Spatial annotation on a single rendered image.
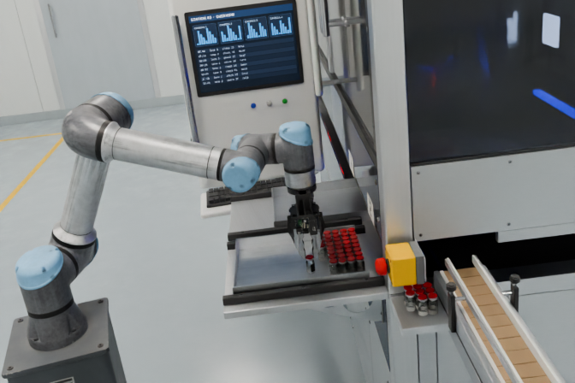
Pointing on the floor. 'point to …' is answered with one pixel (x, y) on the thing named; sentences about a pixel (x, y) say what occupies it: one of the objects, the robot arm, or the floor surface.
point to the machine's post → (391, 134)
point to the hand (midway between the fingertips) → (309, 252)
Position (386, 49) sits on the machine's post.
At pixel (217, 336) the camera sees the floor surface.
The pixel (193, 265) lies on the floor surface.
